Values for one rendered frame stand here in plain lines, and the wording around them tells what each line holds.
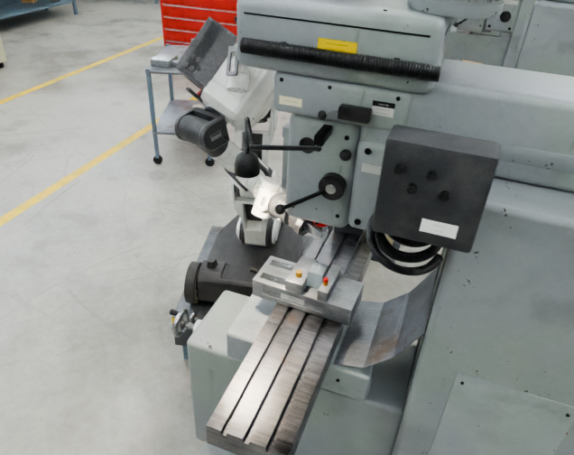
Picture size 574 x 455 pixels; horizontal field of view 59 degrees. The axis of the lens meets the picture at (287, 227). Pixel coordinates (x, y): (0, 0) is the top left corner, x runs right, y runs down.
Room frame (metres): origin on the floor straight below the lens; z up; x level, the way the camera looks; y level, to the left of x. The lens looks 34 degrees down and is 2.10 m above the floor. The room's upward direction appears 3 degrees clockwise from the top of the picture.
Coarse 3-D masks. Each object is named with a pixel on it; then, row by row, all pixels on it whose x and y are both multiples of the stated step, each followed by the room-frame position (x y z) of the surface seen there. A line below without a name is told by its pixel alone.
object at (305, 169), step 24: (312, 120) 1.19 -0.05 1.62; (312, 144) 1.18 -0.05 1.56; (336, 144) 1.17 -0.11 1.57; (288, 168) 1.22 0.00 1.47; (312, 168) 1.19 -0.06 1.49; (336, 168) 1.17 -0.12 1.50; (288, 192) 1.21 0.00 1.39; (312, 192) 1.18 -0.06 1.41; (312, 216) 1.18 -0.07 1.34; (336, 216) 1.16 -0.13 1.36
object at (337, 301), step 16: (272, 256) 1.43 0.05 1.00; (272, 272) 1.35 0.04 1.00; (288, 272) 1.35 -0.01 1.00; (336, 272) 1.32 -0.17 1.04; (256, 288) 1.30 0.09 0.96; (272, 288) 1.28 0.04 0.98; (320, 288) 1.23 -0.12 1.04; (336, 288) 1.28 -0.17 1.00; (352, 288) 1.29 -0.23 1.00; (288, 304) 1.26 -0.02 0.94; (304, 304) 1.24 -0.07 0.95; (320, 304) 1.22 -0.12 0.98; (336, 304) 1.20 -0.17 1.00; (352, 304) 1.21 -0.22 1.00; (336, 320) 1.19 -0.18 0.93
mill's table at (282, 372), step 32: (320, 256) 1.54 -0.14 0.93; (352, 256) 1.57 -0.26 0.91; (288, 320) 1.19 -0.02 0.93; (320, 320) 1.20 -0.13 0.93; (256, 352) 1.05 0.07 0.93; (288, 352) 1.07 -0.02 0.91; (320, 352) 1.06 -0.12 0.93; (256, 384) 0.93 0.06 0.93; (288, 384) 0.94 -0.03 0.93; (320, 384) 0.99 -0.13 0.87; (224, 416) 0.82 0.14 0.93; (256, 416) 0.84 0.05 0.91; (288, 416) 0.83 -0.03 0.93; (224, 448) 0.78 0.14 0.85; (256, 448) 0.75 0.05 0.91; (288, 448) 0.74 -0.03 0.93
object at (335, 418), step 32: (224, 320) 1.37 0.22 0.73; (192, 352) 1.25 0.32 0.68; (224, 352) 1.22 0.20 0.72; (192, 384) 1.26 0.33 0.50; (224, 384) 1.21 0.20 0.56; (384, 384) 1.12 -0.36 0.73; (320, 416) 1.09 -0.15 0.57; (352, 416) 1.06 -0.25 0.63; (384, 416) 1.02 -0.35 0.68; (320, 448) 1.09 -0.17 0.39; (352, 448) 1.05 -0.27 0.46; (384, 448) 1.02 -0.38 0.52
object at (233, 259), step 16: (224, 240) 2.11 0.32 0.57; (240, 240) 2.11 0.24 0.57; (288, 240) 2.14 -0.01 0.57; (208, 256) 1.96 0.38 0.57; (224, 256) 1.97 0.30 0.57; (240, 256) 1.98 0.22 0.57; (256, 256) 1.98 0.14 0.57; (288, 256) 2.00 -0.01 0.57; (208, 272) 1.80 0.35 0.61; (224, 272) 1.83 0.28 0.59; (240, 272) 1.83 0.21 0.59; (208, 288) 1.77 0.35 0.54; (224, 288) 1.76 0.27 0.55; (240, 288) 1.75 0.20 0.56
